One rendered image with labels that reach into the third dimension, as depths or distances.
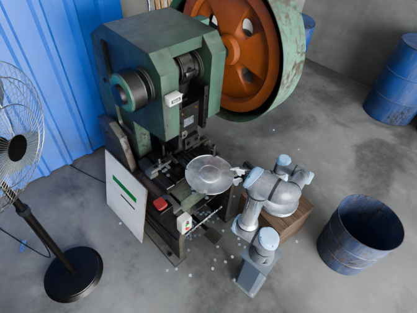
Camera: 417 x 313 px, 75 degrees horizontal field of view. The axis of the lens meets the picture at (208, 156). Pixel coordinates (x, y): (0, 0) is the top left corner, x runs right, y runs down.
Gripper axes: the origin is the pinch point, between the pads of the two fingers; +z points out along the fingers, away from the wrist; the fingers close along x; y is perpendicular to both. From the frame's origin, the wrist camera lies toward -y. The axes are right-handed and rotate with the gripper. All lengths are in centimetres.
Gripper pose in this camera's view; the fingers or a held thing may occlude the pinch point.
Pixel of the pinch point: (229, 174)
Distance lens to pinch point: 165.3
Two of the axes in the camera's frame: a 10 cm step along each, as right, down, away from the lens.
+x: -1.1, 6.8, 7.2
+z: -9.9, 0.0, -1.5
